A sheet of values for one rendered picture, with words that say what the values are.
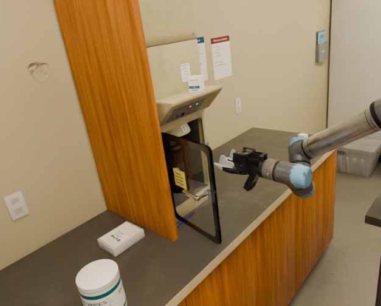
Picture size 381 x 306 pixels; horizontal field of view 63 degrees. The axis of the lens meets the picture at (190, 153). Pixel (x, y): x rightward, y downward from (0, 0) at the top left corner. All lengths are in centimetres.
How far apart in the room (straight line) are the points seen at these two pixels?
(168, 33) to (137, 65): 26
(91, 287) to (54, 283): 34
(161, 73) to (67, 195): 74
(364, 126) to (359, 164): 286
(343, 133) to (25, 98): 120
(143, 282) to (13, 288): 50
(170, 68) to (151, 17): 20
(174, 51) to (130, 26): 28
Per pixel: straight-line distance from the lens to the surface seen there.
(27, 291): 139
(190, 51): 141
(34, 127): 149
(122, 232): 143
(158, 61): 127
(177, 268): 124
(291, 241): 198
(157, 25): 128
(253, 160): 114
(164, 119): 121
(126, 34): 115
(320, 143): 114
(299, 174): 106
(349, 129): 108
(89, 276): 108
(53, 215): 161
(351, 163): 394
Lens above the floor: 175
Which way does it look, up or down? 21 degrees down
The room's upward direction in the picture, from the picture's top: 8 degrees counter-clockwise
